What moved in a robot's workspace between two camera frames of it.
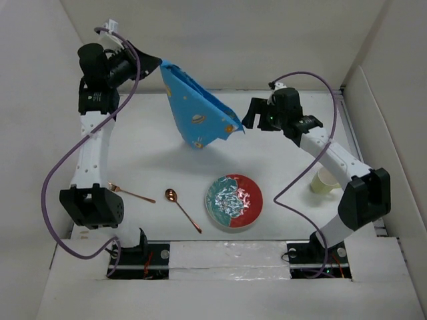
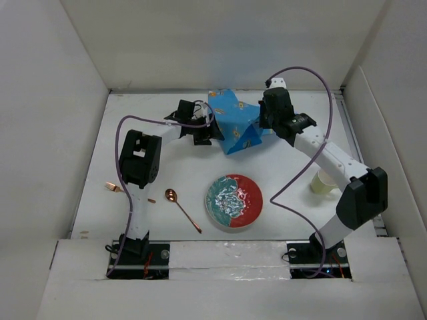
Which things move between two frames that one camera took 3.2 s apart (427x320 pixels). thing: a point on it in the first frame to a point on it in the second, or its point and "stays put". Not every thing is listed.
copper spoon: (171, 195) stays put
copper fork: (117, 189) stays put
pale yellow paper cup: (324, 181) stays put
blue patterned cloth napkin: (202, 117) to (239, 123)
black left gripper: (147, 64) to (209, 133)
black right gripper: (259, 106) stays put
